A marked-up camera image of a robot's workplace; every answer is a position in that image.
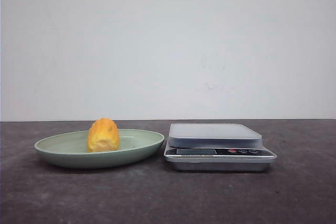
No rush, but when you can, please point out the yellow corn cob piece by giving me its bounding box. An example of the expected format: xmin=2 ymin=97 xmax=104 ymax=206
xmin=87 ymin=118 xmax=120 ymax=152

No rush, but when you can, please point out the silver digital kitchen scale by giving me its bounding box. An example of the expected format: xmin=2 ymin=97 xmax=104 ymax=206
xmin=164 ymin=123 xmax=277 ymax=172

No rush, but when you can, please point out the green oval plate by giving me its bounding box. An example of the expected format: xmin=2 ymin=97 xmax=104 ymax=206
xmin=34 ymin=129 xmax=164 ymax=169

